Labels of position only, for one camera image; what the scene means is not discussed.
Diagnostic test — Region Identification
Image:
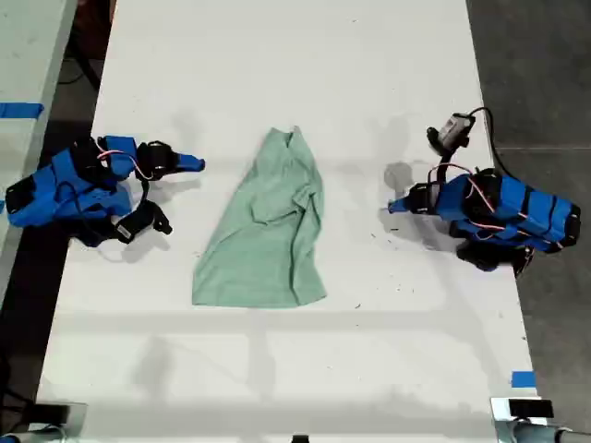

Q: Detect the pale green t-shirt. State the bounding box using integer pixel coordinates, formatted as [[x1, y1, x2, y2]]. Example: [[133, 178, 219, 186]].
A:
[[190, 125, 330, 308]]

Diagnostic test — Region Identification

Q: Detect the red white motor wire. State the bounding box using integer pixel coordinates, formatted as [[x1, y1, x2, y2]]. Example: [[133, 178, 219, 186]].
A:
[[464, 171, 532, 241], [95, 136, 156, 182]]

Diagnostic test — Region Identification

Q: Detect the grey black camera box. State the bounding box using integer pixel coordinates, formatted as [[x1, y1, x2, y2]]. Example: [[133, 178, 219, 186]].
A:
[[426, 112, 477, 151]]

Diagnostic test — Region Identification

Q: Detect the metal table clamp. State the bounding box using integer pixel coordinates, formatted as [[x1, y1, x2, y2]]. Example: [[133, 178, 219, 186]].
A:
[[26, 401, 90, 437], [488, 396, 556, 423]]

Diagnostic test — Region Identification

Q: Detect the grey metal pipe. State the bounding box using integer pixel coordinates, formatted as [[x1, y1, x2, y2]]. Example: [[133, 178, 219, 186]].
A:
[[0, 424, 71, 443], [495, 419, 591, 443]]

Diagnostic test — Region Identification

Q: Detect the black camera cable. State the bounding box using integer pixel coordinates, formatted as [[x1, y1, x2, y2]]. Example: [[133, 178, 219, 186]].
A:
[[465, 106, 513, 179], [55, 181, 122, 246]]

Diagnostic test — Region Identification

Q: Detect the long blue tape strip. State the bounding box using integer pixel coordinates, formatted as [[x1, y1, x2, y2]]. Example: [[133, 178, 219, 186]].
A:
[[0, 102, 45, 120]]

